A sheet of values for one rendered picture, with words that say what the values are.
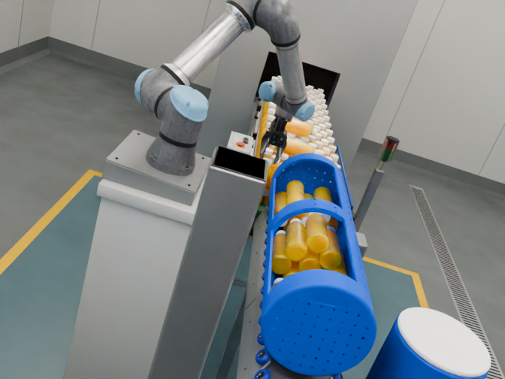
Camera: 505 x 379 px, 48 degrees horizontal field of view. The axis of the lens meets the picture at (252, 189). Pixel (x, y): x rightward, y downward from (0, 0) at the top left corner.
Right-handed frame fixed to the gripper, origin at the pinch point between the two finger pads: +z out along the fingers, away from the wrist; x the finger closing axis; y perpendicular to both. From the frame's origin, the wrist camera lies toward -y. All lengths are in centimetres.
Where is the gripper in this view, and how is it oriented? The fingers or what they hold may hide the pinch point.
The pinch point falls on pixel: (268, 158)
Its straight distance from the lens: 231.3
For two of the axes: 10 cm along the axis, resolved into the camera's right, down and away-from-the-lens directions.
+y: -0.6, 4.1, -9.1
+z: -2.9, 8.6, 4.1
